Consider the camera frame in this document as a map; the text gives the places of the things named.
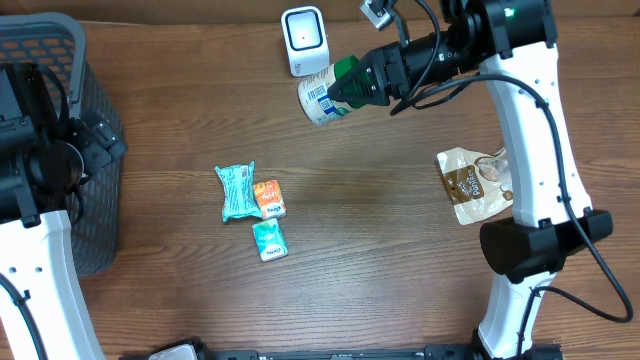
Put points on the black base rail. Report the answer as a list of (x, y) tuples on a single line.
[(325, 355)]

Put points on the green lid white jar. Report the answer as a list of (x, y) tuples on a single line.
[(313, 94)]

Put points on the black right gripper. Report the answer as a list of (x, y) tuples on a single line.
[(386, 79)]

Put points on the orange tissue pack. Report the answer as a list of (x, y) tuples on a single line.
[(269, 198)]

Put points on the teal white packet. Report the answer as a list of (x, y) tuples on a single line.
[(239, 199)]

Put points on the beige clear snack pouch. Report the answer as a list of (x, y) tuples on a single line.
[(478, 185)]

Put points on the teal Kleenex tissue pack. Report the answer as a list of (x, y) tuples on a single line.
[(269, 240)]

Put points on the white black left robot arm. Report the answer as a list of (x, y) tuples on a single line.
[(46, 156)]

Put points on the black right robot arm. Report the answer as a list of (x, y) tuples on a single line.
[(511, 47)]

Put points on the white barcode scanner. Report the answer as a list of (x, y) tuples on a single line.
[(305, 40)]

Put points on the grey plastic mesh basket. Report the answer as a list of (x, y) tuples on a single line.
[(58, 41)]

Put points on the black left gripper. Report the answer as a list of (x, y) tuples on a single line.
[(100, 142)]

